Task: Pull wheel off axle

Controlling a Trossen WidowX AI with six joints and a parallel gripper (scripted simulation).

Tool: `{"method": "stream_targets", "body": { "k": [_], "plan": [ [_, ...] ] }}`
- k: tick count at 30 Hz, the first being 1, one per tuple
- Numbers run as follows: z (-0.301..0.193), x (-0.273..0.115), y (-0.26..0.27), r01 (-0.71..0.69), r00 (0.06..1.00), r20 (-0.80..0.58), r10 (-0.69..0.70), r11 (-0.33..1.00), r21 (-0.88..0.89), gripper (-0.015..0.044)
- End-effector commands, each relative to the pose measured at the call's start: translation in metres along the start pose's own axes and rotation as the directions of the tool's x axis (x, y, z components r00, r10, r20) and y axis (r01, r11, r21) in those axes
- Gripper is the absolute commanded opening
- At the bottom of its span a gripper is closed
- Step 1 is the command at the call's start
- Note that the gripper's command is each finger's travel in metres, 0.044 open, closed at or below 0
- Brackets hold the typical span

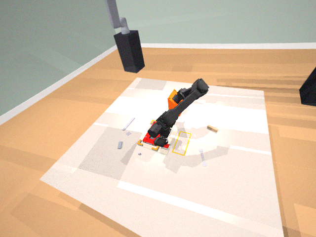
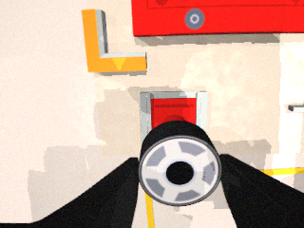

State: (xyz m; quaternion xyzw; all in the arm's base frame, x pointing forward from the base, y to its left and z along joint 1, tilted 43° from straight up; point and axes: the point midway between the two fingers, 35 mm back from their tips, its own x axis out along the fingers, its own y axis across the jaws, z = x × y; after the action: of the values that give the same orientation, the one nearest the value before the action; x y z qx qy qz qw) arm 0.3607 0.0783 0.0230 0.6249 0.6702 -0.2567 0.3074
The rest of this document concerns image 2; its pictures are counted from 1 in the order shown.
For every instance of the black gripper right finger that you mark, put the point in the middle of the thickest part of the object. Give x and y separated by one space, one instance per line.
257 200

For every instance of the black wheel with grey rim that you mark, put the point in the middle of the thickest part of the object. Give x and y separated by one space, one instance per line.
179 141

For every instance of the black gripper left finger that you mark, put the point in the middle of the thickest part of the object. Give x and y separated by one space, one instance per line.
109 203

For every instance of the yellow rectangular tape outline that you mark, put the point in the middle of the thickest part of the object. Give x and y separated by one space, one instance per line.
269 172

